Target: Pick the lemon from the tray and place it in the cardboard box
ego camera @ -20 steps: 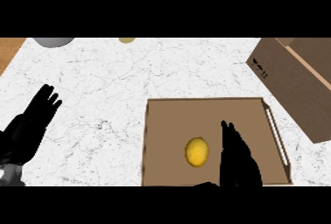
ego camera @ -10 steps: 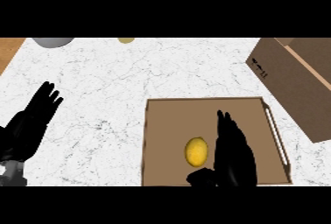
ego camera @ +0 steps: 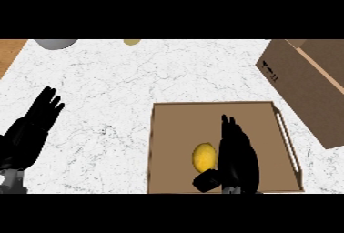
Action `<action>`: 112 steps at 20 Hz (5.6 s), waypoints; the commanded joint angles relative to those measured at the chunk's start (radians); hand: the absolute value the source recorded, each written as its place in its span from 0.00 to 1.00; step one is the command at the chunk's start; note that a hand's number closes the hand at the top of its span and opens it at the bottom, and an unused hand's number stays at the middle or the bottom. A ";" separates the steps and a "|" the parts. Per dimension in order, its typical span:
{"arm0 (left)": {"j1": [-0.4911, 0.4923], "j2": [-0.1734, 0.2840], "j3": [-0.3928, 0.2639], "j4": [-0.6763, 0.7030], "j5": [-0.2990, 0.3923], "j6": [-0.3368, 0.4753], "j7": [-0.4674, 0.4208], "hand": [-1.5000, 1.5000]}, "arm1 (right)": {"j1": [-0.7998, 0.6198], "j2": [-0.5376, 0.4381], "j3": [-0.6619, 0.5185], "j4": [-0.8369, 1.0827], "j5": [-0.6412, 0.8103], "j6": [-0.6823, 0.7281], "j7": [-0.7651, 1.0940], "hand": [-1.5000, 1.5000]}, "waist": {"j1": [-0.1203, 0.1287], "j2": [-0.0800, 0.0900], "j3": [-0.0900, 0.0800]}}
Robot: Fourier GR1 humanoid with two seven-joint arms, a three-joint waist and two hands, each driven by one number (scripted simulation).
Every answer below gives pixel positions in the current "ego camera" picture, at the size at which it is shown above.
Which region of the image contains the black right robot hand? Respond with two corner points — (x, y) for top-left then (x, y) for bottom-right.
(190, 114), (261, 194)

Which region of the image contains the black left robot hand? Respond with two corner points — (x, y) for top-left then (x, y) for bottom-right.
(0, 86), (66, 171)

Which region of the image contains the yellow lemon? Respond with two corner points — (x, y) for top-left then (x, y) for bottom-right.
(190, 142), (218, 174)

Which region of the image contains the brown wooden tray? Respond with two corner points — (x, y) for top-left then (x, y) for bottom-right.
(146, 101), (305, 195)

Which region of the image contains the brown cardboard box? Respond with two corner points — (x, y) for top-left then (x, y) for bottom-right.
(253, 39), (344, 150)

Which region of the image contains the brown wooden board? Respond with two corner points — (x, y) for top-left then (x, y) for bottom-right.
(0, 39), (29, 80)

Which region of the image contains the grey round bowl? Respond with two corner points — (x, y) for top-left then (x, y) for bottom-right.
(33, 39), (79, 51)

